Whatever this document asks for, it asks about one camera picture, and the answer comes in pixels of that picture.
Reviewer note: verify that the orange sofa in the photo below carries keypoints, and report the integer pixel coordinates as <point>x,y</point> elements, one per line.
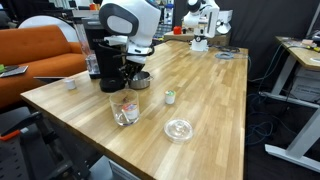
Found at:
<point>36,56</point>

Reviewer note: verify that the small silver pot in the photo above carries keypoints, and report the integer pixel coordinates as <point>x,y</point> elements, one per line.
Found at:
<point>141,82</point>

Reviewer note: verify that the black metal cart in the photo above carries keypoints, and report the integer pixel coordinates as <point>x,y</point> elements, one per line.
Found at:
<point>33,156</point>

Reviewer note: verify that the clear glass cup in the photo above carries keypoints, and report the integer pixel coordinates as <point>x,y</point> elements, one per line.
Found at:
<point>125,108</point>

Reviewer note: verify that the coffee pod with colourful lid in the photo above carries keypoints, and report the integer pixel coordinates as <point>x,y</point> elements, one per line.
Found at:
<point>170,97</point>

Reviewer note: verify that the cardboard coloured cabinet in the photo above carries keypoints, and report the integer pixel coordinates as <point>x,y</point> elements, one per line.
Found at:
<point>176,37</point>

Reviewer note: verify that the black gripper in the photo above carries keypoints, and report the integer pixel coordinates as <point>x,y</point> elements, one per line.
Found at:
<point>136,67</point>

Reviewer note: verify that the clear water tank black lid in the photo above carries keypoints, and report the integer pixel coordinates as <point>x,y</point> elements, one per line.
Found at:
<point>87,46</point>

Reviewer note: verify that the dark tablet on sofa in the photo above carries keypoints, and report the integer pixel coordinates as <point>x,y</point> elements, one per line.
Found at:
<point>13,71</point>

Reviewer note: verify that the black coffee maker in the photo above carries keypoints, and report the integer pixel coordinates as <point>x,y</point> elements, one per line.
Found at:
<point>106,70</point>

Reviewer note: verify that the clear glass lid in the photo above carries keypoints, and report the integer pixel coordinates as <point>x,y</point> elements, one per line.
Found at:
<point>179,130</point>

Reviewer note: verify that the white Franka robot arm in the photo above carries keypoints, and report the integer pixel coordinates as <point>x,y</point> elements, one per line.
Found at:
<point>133,26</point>

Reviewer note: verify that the small white coffee pod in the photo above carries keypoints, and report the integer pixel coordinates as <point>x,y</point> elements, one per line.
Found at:
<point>70,84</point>

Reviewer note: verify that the grey tape roll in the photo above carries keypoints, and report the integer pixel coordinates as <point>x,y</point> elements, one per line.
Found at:
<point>224,56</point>

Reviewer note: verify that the white round chair back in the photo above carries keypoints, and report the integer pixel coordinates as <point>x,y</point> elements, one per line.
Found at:
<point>50,21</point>

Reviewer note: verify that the white leg wooden desk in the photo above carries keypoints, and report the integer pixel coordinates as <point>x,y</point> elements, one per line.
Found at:
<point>300,100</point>

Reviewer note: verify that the white box under desk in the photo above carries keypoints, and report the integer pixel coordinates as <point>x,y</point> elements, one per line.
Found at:
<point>306,85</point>

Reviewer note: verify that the coffee pod inside glass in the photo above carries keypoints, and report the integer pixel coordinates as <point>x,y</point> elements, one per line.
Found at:
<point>130,111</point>

